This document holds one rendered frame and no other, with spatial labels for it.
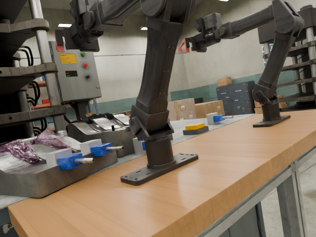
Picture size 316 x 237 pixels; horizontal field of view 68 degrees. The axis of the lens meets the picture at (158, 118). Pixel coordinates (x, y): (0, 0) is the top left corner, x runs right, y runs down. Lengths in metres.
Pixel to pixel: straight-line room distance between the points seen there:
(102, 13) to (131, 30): 8.59
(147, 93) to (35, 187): 0.31
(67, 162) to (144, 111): 0.21
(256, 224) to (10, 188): 1.27
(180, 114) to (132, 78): 4.19
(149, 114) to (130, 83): 8.11
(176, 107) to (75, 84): 3.31
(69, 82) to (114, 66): 6.84
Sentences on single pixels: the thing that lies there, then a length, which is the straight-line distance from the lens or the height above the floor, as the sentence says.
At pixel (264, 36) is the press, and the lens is 5.01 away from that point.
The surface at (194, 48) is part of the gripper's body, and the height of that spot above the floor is 1.18.
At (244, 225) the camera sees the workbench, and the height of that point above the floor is 0.23.
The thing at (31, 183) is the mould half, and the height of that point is 0.83.
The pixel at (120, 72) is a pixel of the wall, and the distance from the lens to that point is 8.54.
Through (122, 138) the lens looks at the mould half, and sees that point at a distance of 0.80.
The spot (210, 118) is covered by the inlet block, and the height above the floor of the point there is 0.83.
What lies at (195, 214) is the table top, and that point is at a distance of 0.37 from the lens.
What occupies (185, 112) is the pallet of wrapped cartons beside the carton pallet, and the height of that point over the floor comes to 0.66.
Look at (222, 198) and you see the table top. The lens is 0.42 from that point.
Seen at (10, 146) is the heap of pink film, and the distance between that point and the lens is 0.77.
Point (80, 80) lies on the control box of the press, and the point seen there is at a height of 1.20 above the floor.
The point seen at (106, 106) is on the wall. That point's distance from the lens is 8.11.
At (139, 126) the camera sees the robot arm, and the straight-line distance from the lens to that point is 0.53.
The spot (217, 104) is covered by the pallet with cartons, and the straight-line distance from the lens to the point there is 5.95.
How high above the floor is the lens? 0.96
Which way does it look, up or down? 4 degrees down
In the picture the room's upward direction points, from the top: 10 degrees counter-clockwise
